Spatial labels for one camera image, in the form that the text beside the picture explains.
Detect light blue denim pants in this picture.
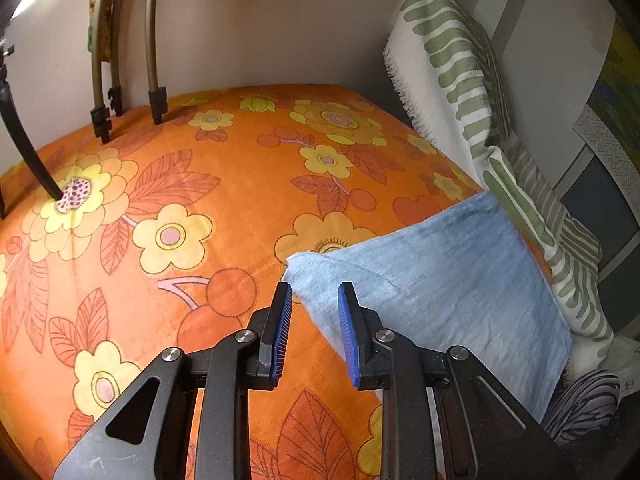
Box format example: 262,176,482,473
282,191,573,423

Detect grey patterned board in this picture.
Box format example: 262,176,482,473
572,109,640,202

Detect small black tripod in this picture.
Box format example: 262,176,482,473
0,35,63,221

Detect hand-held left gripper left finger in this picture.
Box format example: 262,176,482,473
52,281,293,480

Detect person's patterned trousers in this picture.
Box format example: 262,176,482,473
542,369,621,446

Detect colourful painting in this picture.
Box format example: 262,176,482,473
597,17,640,133

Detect green striped white cloth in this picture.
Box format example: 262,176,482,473
382,0,616,361

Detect tall folded tripod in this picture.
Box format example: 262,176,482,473
87,0,168,143

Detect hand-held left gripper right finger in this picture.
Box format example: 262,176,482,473
337,281,576,480

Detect orange floral tablecloth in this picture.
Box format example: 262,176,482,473
0,84,551,480

